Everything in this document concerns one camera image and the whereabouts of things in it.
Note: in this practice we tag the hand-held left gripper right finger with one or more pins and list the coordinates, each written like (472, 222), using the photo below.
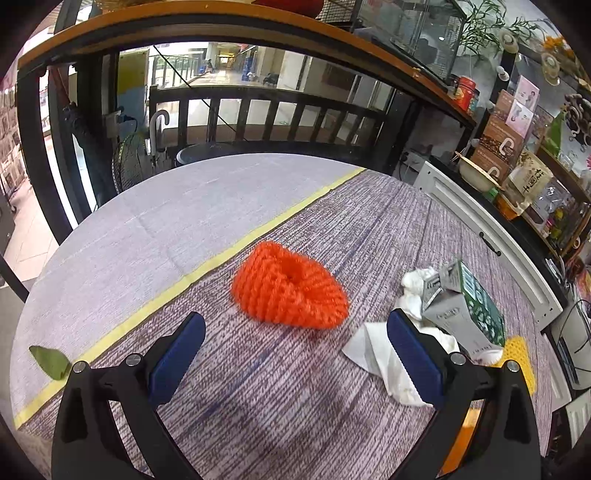
(415, 355)

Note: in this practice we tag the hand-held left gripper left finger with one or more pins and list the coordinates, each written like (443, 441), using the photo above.
(175, 355)

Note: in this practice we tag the orange foam fruit net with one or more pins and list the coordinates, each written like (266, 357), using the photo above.
(286, 290)

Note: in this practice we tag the white paper napkin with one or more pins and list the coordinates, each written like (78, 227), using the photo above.
(388, 360)

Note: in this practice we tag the crumpled white tissue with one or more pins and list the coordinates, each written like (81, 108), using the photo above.
(415, 288)

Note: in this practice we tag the green and white carton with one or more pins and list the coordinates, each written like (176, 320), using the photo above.
(471, 304)

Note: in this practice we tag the yellow foam fruit net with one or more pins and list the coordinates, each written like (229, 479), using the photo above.
(519, 360)

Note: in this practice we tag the green leaf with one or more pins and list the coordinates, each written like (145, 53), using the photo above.
(51, 362)

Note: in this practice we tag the grey tablecloth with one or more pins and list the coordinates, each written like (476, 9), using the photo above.
(161, 207)

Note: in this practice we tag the white drawer cabinet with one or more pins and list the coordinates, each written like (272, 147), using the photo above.
(485, 221)

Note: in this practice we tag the cream bowl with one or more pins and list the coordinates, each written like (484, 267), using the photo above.
(475, 177)

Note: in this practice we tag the black fan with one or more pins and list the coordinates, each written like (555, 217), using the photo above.
(129, 161)

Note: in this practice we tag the black round stool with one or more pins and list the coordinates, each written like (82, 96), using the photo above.
(198, 154)

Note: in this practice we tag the grey pouch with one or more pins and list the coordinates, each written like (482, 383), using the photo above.
(549, 203)

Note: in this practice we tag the beige paper bag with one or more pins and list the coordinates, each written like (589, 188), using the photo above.
(526, 177)

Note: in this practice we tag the white umbrella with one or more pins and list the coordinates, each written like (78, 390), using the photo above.
(159, 138)

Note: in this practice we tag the brown printed box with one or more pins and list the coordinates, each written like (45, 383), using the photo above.
(505, 113)
(498, 147)

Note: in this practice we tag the wooden shelf rack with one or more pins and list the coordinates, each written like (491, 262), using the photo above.
(570, 184)

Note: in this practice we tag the red tin can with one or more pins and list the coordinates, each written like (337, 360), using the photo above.
(466, 92)

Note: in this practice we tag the pink picture card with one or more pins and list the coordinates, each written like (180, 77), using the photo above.
(524, 101)

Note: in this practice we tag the black railing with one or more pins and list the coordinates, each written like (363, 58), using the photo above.
(277, 97)

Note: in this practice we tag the black and white mask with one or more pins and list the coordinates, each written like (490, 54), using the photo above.
(577, 120)

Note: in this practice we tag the small white hat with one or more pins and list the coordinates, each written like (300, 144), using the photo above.
(550, 69)
(509, 41)

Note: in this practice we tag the glass terrarium tank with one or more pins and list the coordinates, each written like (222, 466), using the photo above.
(415, 27)

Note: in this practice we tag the green bamboo plant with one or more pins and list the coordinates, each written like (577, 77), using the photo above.
(489, 23)

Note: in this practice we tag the orange-edged counter shelf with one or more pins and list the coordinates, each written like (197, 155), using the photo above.
(231, 19)

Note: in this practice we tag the yellow flower bouquet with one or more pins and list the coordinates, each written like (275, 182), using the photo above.
(553, 43)

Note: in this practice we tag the red vase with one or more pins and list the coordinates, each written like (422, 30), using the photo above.
(295, 3)

